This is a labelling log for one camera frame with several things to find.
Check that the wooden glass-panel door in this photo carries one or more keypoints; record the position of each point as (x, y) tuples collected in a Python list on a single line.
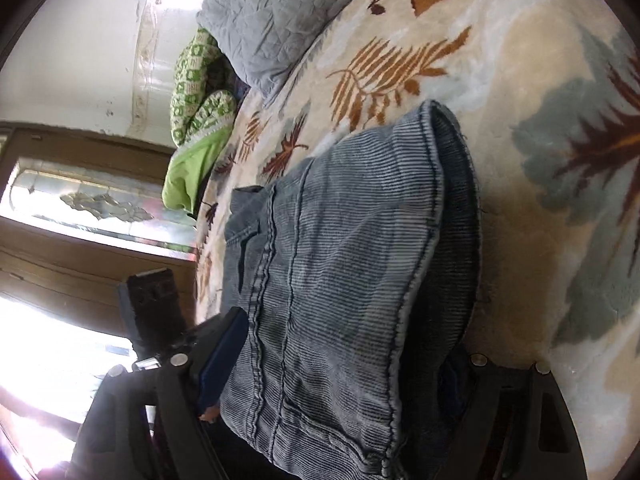
[(80, 212)]

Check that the person's left hand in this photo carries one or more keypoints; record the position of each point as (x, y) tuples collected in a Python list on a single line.
[(211, 414)]

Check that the green patterned quilt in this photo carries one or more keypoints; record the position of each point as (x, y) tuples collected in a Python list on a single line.
[(202, 113)]

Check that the grey denim pants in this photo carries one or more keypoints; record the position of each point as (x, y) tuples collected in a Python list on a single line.
[(327, 262)]

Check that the grey quilted pillow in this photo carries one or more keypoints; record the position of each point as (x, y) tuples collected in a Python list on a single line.
[(265, 39)]

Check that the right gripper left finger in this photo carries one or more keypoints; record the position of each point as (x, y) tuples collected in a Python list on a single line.
[(191, 382)]

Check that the leaf pattern bed blanket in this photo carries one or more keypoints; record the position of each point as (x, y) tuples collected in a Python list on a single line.
[(547, 95)]

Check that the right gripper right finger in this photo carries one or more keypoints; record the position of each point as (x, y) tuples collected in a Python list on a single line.
[(461, 420)]

